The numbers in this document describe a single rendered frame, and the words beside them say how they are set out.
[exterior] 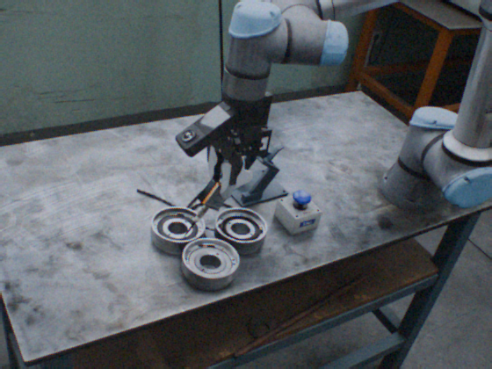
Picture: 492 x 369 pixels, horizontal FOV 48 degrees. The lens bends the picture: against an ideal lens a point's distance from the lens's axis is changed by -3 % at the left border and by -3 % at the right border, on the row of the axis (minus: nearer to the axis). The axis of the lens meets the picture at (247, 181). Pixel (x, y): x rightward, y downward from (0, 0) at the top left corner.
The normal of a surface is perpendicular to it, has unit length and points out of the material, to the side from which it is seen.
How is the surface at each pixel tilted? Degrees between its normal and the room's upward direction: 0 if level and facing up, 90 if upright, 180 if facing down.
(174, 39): 90
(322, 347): 0
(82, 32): 90
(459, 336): 0
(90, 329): 0
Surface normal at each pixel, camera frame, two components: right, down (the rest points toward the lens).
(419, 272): 0.16, -0.80
